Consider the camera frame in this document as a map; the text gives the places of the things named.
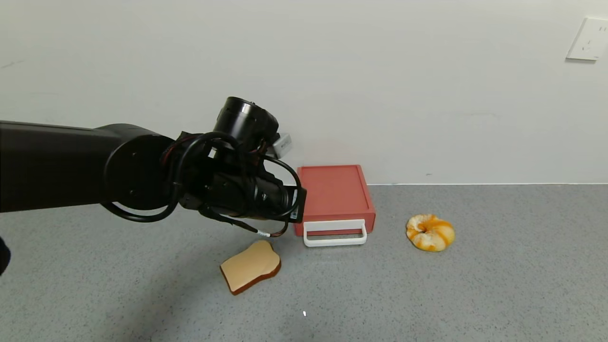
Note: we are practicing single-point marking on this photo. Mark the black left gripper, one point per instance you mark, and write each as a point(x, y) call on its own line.
point(298, 204)

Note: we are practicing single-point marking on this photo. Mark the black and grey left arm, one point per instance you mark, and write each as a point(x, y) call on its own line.
point(57, 166)

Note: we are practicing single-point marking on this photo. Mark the red drawer case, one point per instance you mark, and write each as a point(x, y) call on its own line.
point(335, 190)

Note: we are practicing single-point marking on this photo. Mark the toast slice toy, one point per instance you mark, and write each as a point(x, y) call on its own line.
point(249, 267)

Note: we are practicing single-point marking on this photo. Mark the orange and white bagel toy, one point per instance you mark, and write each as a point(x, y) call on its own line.
point(430, 240)

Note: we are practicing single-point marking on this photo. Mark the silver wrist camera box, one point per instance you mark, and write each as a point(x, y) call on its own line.
point(283, 145)

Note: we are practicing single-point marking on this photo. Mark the white wall socket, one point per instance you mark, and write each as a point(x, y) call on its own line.
point(589, 40)

